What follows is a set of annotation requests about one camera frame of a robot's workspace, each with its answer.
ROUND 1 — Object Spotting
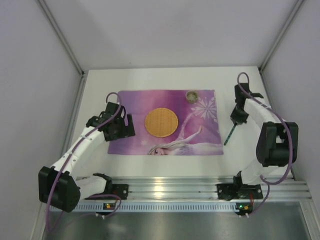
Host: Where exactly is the left aluminium frame post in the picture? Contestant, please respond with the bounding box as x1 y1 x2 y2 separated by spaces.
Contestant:
35 0 84 77

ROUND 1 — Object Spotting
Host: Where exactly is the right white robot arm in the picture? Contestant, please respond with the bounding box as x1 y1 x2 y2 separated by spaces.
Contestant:
230 83 299 186

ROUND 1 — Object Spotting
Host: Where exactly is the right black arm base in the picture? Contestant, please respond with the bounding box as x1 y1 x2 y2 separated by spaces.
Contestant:
216 183 263 201

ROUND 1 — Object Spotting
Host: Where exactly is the perforated grey cable duct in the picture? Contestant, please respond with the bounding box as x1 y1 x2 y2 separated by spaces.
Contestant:
74 202 252 213

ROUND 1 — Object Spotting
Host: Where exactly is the spoon with teal handle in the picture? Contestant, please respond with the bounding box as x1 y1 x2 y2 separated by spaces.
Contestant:
223 123 238 146

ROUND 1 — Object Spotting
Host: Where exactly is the speckled ceramic cup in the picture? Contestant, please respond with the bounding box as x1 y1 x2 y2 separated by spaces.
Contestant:
185 90 199 104

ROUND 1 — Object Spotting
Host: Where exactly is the aluminium frame post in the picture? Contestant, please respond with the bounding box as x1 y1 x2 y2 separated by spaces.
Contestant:
35 0 84 77
258 0 306 73

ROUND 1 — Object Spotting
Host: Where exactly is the purple printed placemat cloth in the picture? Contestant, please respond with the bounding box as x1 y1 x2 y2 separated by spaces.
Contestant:
108 90 223 156

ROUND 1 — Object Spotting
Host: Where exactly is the aluminium mounting rail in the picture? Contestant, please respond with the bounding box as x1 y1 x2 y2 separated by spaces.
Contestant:
39 176 311 201

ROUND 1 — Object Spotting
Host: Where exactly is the right aluminium frame post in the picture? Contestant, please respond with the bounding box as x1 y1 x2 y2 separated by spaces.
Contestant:
258 0 306 73

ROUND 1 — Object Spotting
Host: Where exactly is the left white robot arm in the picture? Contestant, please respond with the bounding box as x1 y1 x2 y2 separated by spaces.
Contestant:
38 102 135 213

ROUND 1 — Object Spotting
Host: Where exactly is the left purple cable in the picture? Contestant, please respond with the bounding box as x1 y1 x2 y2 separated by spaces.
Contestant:
45 91 124 232

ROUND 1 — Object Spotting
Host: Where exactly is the round woven bamboo plate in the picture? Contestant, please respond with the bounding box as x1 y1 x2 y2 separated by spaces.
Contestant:
144 107 179 138

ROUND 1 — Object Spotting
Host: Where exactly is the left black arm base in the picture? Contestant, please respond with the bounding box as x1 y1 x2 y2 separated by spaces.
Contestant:
102 183 129 200

